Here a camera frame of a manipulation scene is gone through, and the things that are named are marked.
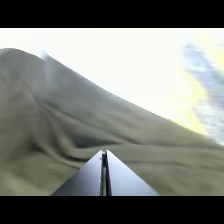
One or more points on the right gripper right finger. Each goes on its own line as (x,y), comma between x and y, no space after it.
(126,180)

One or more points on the olive green pants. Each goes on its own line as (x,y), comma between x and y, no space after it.
(66,126)

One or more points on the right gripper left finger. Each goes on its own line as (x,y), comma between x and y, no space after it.
(86,180)

